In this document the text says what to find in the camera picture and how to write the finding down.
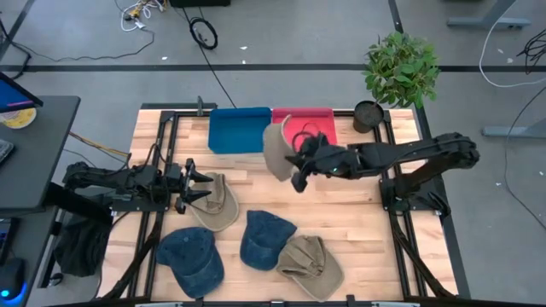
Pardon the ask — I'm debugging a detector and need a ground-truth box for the green leafy plant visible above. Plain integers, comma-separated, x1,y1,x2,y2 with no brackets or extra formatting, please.
361,30,441,110

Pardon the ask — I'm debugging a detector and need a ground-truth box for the grey desk leg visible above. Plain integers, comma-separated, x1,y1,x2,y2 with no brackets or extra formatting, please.
481,117,546,140
446,0,532,31

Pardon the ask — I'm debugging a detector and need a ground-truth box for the blue denim baseball cap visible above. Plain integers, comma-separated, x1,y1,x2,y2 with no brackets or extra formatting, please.
155,226,226,299
239,209,299,272

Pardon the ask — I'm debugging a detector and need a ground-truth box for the black computer mouse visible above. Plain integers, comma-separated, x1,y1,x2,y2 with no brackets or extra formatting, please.
0,258,26,299

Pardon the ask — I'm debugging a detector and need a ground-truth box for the blue plastic bin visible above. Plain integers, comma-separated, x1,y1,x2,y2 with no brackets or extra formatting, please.
207,106,273,155

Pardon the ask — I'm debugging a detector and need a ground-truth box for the black keyboard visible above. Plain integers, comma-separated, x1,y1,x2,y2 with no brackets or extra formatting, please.
0,138,16,165

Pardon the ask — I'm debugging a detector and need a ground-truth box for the white floor cable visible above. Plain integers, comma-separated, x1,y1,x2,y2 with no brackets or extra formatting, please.
478,8,546,90

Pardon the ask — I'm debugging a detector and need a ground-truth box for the red plastic bin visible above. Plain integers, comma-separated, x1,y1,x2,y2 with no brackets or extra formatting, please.
271,107,339,150

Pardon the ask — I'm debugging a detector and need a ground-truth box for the yellow round disc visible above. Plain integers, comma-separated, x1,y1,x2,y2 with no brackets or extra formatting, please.
0,107,38,130

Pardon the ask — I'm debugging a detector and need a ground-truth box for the khaki baseball cap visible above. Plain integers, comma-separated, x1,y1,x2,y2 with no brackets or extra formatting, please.
187,171,241,234
262,113,299,183
276,235,345,303

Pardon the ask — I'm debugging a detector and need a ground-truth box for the black box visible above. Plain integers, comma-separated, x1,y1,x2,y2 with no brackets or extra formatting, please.
169,0,232,8

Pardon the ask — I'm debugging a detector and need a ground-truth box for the black cable bundle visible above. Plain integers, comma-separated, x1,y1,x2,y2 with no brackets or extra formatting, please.
515,27,546,76

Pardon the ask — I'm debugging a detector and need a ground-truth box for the thin black floor cable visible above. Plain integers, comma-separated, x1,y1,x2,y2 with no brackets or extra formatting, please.
0,16,155,80

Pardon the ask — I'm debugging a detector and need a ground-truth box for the computer monitor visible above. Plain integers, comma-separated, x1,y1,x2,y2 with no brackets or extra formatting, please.
0,71,44,114

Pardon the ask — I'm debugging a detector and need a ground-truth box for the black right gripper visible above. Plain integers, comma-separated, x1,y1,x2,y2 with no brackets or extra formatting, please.
284,136,362,194

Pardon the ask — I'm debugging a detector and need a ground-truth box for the black aluminium table frame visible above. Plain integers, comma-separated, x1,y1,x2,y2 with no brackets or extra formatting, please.
102,101,471,307

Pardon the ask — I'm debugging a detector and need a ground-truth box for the black desk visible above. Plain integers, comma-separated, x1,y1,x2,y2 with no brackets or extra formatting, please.
0,96,82,218

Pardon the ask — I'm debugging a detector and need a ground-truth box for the black coiled floor cable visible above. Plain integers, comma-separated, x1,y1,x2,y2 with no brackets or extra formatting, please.
181,6,238,108

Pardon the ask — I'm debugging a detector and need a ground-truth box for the yellow cable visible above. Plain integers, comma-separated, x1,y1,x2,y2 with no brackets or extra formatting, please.
67,130,131,159

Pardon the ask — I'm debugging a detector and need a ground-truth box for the black bag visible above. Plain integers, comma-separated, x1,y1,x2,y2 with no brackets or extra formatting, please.
53,212,113,278

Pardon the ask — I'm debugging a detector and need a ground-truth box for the black plant pot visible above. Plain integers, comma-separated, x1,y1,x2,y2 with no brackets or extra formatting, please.
352,100,386,134

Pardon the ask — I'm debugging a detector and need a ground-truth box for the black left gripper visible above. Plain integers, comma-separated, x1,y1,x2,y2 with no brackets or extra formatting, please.
164,158,214,214

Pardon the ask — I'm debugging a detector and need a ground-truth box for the white cable bundle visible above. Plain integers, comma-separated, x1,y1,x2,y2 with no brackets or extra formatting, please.
114,0,167,33

